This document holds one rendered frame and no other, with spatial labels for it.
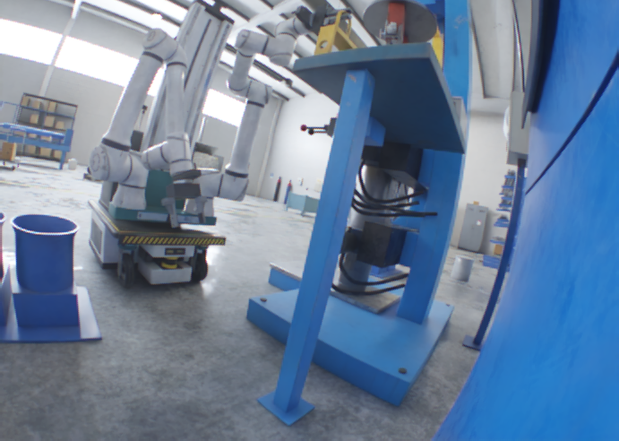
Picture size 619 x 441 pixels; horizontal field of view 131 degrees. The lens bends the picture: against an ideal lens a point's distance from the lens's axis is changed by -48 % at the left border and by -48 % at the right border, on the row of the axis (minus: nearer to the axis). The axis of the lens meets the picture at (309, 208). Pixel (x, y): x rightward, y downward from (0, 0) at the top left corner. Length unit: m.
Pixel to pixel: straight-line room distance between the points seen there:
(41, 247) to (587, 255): 1.13
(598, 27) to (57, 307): 1.26
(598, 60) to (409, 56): 0.54
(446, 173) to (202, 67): 1.62
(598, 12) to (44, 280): 1.22
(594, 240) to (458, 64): 1.66
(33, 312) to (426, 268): 1.77
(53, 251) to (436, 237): 1.68
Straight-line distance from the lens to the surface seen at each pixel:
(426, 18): 2.15
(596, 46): 0.18
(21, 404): 0.92
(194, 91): 1.85
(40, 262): 1.08
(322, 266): 0.65
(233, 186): 1.63
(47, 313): 1.16
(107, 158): 1.29
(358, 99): 0.69
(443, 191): 1.49
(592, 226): 0.16
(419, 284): 1.51
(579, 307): 0.15
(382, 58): 0.68
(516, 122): 1.78
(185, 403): 0.89
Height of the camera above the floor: 0.65
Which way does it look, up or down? 2 degrees down
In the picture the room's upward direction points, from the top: 12 degrees clockwise
